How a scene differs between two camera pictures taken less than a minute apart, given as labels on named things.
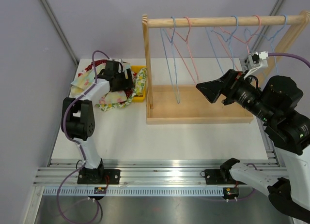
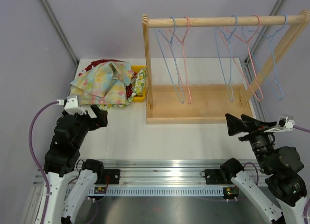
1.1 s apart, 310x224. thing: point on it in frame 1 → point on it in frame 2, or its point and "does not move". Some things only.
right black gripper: [235, 81] → [235, 125]
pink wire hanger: [170, 30] → [182, 43]
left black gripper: [126, 82] → [101, 115]
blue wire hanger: [268, 40] → [270, 39]
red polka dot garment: [129, 91] does not move
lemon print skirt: [139, 88] does not move
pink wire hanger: [246, 43] → [248, 42]
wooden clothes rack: [171, 104] does not move
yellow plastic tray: [135, 69] does not move
